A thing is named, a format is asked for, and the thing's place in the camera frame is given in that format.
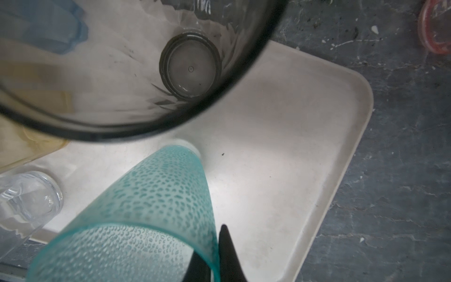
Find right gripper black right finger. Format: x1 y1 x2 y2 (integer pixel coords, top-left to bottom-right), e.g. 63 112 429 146
218 224 247 282

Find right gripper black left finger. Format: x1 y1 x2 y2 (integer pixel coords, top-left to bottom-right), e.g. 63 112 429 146
182 251 211 282

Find tall teal glass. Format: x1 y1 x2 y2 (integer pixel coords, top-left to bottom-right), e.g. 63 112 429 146
26 139 220 282

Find beige tray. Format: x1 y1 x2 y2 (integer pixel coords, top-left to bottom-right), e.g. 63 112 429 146
31 41 373 282

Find short clear glass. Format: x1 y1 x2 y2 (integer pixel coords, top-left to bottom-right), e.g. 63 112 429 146
1 171 63 258

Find tall grey glass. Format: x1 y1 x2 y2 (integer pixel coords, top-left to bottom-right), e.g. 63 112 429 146
1 1 287 142

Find tall amber glass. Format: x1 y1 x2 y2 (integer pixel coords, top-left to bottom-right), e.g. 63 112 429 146
1 60 74 173

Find tall blue glass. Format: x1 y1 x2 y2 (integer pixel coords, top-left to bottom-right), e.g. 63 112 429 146
1 1 89 55

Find short pink glass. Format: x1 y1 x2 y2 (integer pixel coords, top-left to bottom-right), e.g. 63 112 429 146
418 0 451 55

